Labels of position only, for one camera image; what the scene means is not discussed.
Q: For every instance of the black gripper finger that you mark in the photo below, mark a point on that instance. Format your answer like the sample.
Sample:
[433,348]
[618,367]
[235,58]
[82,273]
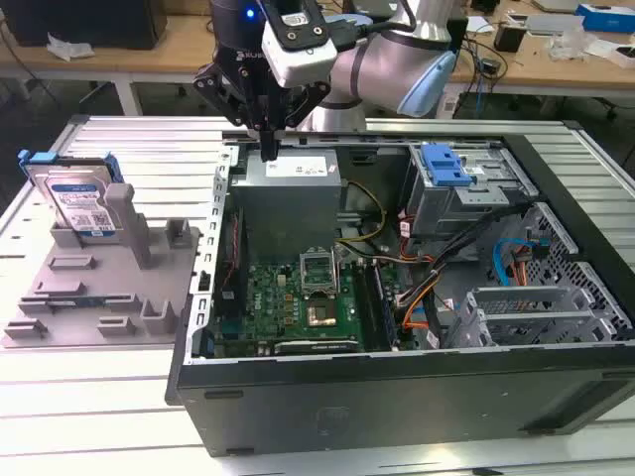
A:
[218,91]
[310,104]

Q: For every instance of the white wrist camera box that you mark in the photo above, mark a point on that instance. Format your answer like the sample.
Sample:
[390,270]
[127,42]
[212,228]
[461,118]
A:
[297,64]

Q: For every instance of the black RAM slot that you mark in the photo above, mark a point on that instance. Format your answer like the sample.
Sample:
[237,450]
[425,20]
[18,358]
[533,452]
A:
[384,312]
[364,307]

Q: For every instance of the black computer tower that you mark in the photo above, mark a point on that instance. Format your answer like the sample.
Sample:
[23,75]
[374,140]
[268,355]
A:
[84,25]

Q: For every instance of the hard disk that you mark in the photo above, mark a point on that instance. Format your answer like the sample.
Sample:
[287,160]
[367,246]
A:
[74,198]

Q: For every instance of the flat silver device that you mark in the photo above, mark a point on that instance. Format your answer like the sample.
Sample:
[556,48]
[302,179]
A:
[555,24]

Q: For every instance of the small black adapter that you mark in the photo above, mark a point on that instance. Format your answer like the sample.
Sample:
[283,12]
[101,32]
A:
[488,67]

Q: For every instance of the white paper sheet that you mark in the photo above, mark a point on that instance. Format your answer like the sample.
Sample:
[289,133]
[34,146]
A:
[478,25]

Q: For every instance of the grey parts rack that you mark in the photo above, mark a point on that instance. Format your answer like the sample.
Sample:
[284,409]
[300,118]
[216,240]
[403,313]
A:
[124,280]

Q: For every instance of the blue plastic drive latch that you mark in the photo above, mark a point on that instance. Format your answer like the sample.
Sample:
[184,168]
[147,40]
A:
[441,163]

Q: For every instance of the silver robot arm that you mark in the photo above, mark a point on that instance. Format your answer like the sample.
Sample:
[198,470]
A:
[377,64]

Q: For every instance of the clear plastic bags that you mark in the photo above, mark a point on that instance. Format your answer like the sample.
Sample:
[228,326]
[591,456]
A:
[595,49]

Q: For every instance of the RAM stick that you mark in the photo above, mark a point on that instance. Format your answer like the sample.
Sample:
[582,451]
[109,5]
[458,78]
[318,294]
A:
[79,300]

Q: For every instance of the crumpled clear plastic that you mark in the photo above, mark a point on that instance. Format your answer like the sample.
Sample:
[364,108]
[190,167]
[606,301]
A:
[69,49]

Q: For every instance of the CPU socket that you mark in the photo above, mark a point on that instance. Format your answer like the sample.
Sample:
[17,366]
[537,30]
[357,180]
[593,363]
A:
[321,316]

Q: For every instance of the green motherboard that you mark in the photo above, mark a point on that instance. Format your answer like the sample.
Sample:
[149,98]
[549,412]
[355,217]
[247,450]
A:
[278,307]

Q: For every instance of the black graphics card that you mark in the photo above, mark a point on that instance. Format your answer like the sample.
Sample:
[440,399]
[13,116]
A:
[317,347]

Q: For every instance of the blue cardboard box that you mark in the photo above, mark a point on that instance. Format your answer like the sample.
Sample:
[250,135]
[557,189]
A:
[605,20]

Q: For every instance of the metal disk bay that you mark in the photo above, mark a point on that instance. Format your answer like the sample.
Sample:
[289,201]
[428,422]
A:
[521,297]

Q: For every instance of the metal optical drive cage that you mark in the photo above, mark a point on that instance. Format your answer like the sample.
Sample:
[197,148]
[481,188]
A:
[436,208]

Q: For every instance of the black PC case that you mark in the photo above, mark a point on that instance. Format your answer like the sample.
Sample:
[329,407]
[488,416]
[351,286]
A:
[397,396]

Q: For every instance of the wooden desk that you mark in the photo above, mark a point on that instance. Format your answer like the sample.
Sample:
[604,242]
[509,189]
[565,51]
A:
[546,67]
[149,44]

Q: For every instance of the small black box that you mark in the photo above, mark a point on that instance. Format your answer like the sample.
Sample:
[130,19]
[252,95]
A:
[508,38]

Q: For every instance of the grey power supply unit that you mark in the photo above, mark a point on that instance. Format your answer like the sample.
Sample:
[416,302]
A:
[283,208]

